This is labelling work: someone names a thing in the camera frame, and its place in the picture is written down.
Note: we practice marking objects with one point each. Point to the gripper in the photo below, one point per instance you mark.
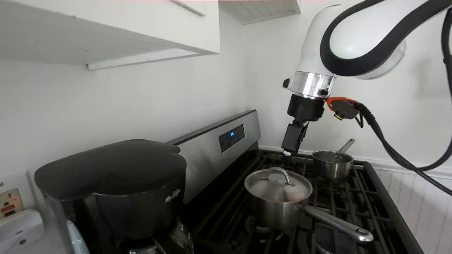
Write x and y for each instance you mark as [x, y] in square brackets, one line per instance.
[305, 107]

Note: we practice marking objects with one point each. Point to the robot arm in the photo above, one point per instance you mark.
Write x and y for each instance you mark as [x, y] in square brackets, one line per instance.
[356, 28]

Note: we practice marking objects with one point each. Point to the steel pot lid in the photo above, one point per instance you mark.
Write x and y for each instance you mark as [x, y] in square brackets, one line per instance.
[279, 190]

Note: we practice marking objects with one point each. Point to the stainless steel gas stove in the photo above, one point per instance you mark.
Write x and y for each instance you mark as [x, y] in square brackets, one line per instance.
[212, 155]

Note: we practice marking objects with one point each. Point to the stove burner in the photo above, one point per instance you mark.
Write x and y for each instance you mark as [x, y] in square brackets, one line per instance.
[330, 243]
[263, 230]

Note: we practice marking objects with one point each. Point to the small steel saucepan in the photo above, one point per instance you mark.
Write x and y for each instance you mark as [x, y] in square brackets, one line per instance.
[332, 165]

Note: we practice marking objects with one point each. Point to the large steel saucepan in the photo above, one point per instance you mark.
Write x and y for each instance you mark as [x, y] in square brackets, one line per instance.
[272, 211]

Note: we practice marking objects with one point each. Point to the white range hood cabinet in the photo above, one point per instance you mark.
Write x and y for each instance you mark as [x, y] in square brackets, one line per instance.
[257, 8]

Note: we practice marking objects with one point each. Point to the glass coffee carafe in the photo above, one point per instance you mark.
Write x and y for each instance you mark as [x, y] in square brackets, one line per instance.
[176, 236]

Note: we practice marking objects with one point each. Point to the black coffee maker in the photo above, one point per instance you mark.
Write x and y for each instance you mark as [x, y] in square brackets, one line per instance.
[116, 176]

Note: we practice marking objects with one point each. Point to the white plastic device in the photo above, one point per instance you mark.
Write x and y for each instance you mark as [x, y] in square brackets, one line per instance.
[17, 229]

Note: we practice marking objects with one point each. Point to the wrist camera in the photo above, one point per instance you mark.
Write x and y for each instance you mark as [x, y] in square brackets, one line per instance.
[345, 108]

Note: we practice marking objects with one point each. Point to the white wall cabinet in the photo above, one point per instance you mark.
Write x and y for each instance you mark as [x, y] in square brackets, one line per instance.
[106, 28]

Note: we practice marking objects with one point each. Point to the wall socket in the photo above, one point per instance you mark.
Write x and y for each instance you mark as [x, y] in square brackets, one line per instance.
[10, 204]

